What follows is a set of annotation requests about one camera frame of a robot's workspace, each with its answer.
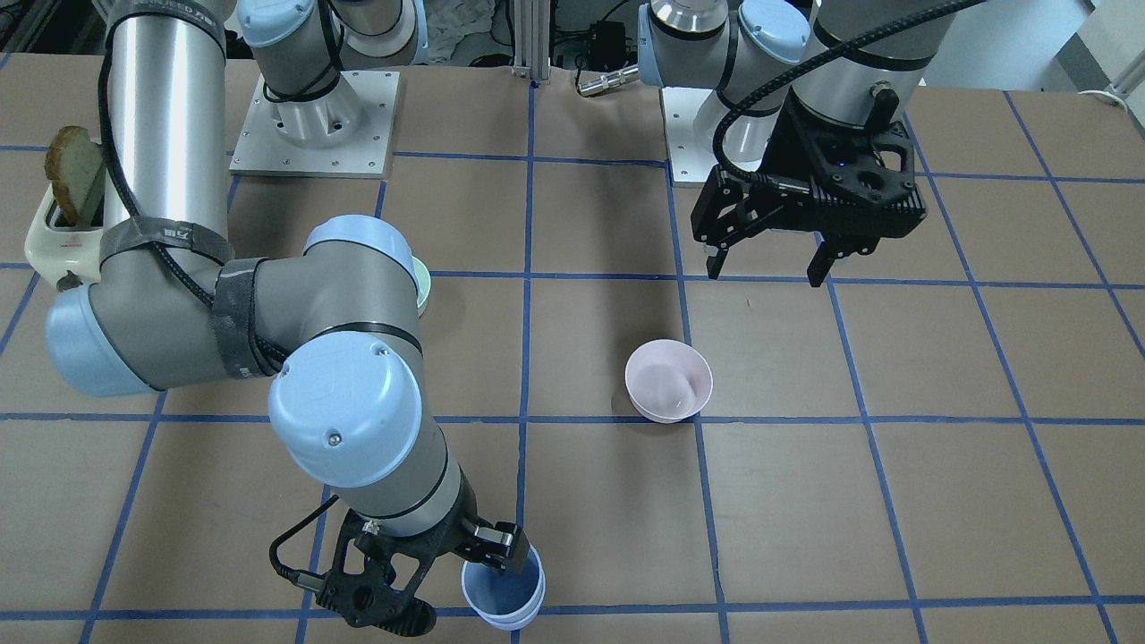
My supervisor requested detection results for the blue cup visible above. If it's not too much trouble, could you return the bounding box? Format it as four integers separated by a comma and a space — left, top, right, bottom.
461, 545, 547, 631

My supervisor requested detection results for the aluminium frame post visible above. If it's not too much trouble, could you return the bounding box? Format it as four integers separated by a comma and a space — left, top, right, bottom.
507, 1, 552, 85

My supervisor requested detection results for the cream toaster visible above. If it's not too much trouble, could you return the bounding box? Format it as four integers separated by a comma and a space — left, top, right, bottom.
24, 189, 104, 291

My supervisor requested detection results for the bread slice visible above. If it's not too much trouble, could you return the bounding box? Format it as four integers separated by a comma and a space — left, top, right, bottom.
44, 125, 104, 227

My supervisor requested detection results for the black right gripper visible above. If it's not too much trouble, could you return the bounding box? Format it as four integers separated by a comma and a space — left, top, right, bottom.
316, 505, 530, 639

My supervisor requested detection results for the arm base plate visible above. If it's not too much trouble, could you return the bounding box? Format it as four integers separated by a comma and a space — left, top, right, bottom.
660, 87, 788, 188
229, 71, 401, 179

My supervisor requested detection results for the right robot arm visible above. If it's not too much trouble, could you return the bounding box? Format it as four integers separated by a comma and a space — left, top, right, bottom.
46, 1, 547, 637

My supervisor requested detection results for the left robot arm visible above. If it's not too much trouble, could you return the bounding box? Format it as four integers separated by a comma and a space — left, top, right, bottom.
638, 1, 968, 286

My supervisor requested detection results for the mint green bowl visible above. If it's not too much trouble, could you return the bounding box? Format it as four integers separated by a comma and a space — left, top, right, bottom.
412, 257, 432, 317

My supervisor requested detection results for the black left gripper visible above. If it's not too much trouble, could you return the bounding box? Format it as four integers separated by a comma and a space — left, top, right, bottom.
690, 89, 927, 288

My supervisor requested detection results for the pink bowl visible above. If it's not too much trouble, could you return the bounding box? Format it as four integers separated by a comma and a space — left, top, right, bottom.
624, 339, 714, 424

